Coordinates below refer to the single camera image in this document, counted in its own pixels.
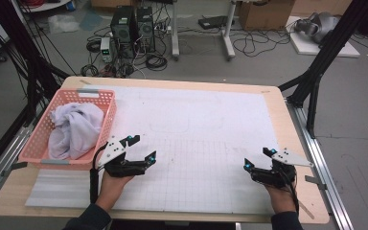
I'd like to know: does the flat black box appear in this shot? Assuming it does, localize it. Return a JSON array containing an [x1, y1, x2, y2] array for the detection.
[[197, 14, 236, 31]]

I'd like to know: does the pink plastic basket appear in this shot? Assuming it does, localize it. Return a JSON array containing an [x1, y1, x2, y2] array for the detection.
[[17, 88, 118, 171]]

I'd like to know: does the white power strip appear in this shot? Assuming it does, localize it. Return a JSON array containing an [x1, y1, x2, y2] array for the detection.
[[154, 24, 173, 33]]

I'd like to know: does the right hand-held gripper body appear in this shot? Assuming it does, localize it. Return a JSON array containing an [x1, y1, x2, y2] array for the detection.
[[250, 147, 314, 189]]

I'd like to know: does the white power supply unit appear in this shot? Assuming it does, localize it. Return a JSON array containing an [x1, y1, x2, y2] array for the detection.
[[99, 36, 114, 64]]

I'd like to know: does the black computer tower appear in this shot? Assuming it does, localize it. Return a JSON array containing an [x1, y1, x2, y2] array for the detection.
[[109, 5, 138, 58], [135, 6, 157, 54]]

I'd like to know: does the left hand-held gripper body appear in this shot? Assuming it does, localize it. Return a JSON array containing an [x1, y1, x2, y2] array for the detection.
[[96, 135, 148, 178]]

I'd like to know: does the aluminium rail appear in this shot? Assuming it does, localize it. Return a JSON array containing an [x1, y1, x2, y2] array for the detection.
[[0, 126, 35, 210], [286, 97, 355, 230]]

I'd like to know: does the large cardboard box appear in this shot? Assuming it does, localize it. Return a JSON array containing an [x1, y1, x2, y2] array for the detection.
[[238, 0, 296, 32]]

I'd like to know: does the white foam mat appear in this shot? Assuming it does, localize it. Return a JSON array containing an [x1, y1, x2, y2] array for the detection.
[[24, 83, 299, 217]]

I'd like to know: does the coil of black cable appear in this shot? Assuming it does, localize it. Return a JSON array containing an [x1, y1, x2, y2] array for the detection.
[[80, 63, 100, 78], [145, 54, 169, 72]]

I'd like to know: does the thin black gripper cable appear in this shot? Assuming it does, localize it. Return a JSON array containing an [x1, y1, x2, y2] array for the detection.
[[281, 169, 301, 215]]

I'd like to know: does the lilac printed towel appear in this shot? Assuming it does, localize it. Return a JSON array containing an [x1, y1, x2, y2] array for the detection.
[[47, 102, 104, 161]]

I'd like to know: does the black metal stand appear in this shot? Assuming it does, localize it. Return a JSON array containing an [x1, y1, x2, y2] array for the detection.
[[277, 0, 368, 140], [0, 0, 71, 128]]

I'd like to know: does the person's left hand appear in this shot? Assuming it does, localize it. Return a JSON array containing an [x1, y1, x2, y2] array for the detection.
[[95, 167, 135, 214]]

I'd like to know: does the white desk frame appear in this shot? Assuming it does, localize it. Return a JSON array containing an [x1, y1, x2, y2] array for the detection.
[[171, 0, 238, 61]]

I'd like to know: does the grey metal bracket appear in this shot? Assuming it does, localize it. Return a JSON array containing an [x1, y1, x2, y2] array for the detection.
[[1, 161, 29, 178], [304, 174, 329, 191]]

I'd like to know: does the white floor board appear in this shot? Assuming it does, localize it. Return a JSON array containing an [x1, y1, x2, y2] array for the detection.
[[286, 15, 361, 58]]

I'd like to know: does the grey plastic shell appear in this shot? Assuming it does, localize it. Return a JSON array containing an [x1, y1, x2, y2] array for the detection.
[[293, 11, 341, 44]]

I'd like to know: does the person's right hand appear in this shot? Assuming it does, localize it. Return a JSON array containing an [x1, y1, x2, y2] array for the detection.
[[264, 183, 298, 215]]

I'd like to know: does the clear plastic bag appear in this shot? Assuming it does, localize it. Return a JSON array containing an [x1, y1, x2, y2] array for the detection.
[[46, 13, 81, 35]]

